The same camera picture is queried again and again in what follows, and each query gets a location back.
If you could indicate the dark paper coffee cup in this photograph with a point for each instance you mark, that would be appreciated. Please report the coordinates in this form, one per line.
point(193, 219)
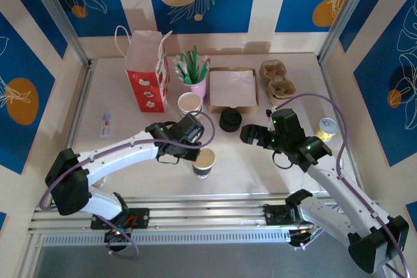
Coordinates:
point(203, 161)

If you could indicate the red white paper bag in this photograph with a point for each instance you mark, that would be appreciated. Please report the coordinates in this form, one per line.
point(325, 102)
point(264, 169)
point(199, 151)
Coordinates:
point(148, 73)

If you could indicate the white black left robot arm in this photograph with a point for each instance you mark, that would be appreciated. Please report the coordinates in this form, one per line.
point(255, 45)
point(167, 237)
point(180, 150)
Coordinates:
point(114, 154)

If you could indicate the brown cardboard napkin box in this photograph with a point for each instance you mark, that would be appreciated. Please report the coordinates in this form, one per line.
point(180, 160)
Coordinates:
point(233, 108)

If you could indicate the yellow tin can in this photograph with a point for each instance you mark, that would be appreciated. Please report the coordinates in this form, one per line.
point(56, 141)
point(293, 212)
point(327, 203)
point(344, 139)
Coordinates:
point(325, 130)

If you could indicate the brown white paper cup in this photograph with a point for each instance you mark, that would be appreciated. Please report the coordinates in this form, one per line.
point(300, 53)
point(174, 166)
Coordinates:
point(190, 102)
point(198, 114)

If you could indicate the white paper napkin stack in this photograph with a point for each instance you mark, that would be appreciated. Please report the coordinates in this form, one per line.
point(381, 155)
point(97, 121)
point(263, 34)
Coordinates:
point(233, 87)

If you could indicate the pink straw holder cup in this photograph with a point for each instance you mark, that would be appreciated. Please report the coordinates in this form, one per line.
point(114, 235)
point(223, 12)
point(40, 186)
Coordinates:
point(197, 89)

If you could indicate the clear plastic packet red print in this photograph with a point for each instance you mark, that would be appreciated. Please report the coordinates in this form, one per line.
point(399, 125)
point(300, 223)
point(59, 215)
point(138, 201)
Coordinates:
point(106, 125)

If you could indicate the green wrapped straw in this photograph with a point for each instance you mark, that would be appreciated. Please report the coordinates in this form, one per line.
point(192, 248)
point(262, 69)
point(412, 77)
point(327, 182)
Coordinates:
point(188, 76)
point(195, 60)
point(201, 71)

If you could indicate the grey metal base panel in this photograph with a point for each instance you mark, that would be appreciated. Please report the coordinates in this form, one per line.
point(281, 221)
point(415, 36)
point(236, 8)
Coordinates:
point(211, 261)

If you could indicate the long aluminium mounting rail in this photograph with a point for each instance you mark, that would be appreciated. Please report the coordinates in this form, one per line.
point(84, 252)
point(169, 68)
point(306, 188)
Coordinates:
point(202, 209)

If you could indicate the aluminium table side rail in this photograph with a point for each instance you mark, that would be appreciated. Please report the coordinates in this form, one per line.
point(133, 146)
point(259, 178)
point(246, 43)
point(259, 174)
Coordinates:
point(79, 102)

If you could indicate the aluminium frame post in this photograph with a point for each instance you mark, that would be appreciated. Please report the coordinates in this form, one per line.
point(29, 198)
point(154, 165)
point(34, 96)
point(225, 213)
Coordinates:
point(345, 14)
point(55, 8)

